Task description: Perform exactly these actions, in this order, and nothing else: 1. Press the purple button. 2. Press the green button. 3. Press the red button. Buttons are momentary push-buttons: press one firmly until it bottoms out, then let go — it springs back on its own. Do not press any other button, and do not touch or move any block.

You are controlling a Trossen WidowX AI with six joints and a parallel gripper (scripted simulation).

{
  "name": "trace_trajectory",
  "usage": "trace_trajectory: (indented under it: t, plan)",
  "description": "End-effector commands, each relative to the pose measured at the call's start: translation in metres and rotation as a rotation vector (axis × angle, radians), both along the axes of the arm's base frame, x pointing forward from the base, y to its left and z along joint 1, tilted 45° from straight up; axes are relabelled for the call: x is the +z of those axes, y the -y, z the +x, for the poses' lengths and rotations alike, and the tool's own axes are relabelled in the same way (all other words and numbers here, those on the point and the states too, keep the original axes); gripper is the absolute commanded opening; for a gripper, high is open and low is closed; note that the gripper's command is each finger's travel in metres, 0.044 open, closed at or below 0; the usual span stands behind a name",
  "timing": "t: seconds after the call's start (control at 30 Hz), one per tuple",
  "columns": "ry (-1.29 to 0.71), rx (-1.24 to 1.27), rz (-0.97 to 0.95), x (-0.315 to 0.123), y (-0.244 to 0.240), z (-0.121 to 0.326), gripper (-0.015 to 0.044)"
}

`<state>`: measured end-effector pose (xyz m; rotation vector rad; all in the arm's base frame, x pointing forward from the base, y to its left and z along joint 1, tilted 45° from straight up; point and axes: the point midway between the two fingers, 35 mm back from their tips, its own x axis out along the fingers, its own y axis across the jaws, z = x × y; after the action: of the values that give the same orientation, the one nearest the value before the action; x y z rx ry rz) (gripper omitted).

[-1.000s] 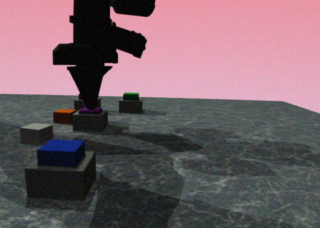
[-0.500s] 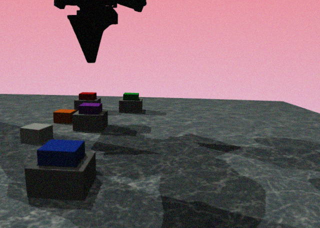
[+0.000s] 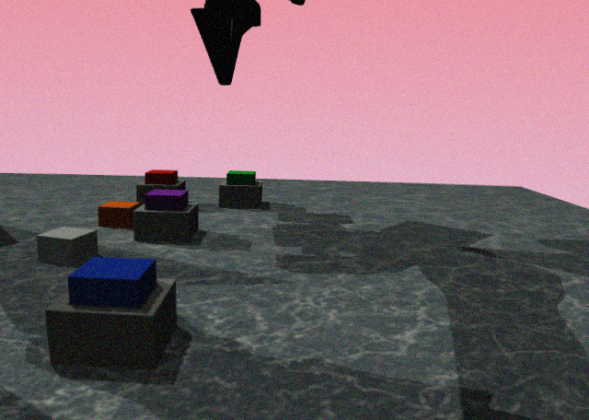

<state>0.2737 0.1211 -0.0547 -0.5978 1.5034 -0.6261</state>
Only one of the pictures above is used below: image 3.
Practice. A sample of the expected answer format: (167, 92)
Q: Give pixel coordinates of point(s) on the green button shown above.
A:
(240, 190)

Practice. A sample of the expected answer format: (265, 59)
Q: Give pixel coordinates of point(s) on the red button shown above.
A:
(160, 179)

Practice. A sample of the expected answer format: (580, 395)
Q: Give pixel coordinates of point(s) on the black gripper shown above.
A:
(221, 24)

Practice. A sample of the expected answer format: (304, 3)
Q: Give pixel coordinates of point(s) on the orange block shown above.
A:
(117, 214)

